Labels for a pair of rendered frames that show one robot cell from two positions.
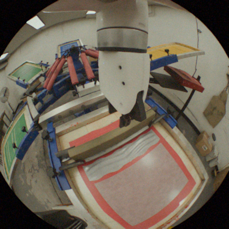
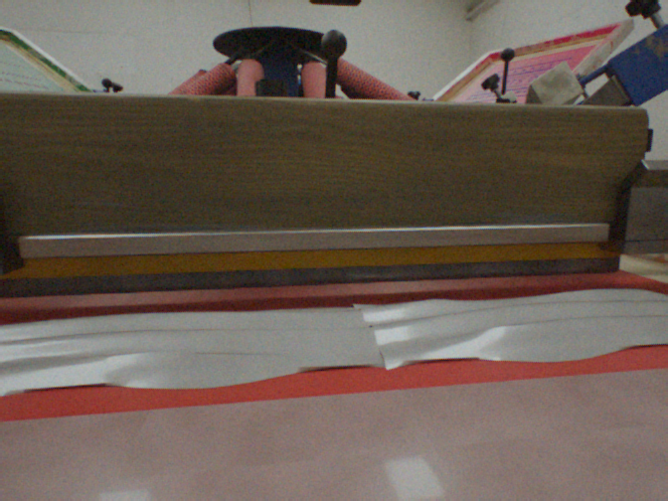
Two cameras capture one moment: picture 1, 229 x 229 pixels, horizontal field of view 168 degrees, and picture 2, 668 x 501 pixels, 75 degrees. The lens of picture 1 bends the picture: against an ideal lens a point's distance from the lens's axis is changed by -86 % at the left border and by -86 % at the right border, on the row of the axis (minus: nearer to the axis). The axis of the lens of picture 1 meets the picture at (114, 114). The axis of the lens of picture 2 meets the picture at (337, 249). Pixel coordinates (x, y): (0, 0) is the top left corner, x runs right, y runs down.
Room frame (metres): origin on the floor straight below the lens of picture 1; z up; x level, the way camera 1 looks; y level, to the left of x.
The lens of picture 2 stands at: (-0.09, -0.10, 1.02)
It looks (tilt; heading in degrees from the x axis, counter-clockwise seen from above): 10 degrees down; 21
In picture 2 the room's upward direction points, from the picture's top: straight up
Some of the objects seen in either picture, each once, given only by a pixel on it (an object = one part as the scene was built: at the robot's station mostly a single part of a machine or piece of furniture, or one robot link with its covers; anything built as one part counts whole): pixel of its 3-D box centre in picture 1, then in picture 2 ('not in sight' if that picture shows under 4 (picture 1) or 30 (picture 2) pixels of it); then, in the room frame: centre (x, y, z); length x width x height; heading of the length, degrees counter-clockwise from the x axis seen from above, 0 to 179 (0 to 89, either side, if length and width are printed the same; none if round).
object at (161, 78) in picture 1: (136, 78); not in sight; (0.88, -0.25, 0.91); 1.34 x 0.40 x 0.08; 90
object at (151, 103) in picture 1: (155, 110); not in sight; (0.31, -0.23, 0.98); 0.30 x 0.05 x 0.07; 30
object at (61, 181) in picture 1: (57, 157); not in sight; (0.03, 0.25, 0.98); 0.30 x 0.05 x 0.07; 30
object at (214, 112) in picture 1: (220, 104); not in sight; (0.47, -2.08, 1.06); 0.53 x 0.07 x 1.05; 30
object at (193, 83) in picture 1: (186, 78); not in sight; (0.88, -1.00, 1.06); 0.61 x 0.46 x 0.12; 90
